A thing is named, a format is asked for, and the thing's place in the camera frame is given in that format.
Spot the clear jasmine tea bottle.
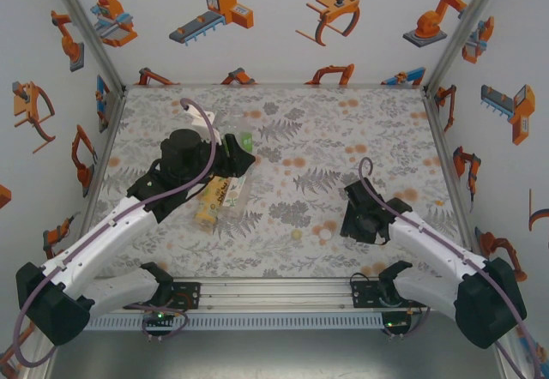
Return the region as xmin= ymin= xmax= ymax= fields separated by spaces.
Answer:
xmin=217 ymin=174 xmax=253 ymax=221

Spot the yellow lemon tea bottle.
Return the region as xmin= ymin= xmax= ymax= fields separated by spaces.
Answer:
xmin=193 ymin=176 xmax=231 ymax=231

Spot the aluminium side bar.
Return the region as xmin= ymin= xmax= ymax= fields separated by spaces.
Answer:
xmin=81 ymin=87 xmax=129 ymax=226
xmin=421 ymin=89 xmax=474 ymax=251

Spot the controller board green light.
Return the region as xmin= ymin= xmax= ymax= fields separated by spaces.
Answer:
xmin=143 ymin=310 xmax=178 ymax=327
xmin=383 ymin=316 xmax=412 ymax=331

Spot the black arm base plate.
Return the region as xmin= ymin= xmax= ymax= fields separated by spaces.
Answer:
xmin=350 ymin=282 xmax=382 ymax=310
xmin=172 ymin=282 xmax=202 ymax=310

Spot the thin purple base cable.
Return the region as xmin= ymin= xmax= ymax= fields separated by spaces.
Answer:
xmin=383 ymin=304 xmax=431 ymax=340
xmin=142 ymin=303 xmax=190 ymax=345

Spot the grooved aluminium rail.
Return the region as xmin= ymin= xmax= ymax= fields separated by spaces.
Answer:
xmin=92 ymin=278 xmax=430 ymax=311

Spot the slotted grey cable duct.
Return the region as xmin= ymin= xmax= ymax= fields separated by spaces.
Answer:
xmin=83 ymin=312 xmax=413 ymax=331

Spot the aluminium corner post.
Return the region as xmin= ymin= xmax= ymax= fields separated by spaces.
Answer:
xmin=422 ymin=0 xmax=510 ymax=97
xmin=42 ymin=0 xmax=129 ymax=97

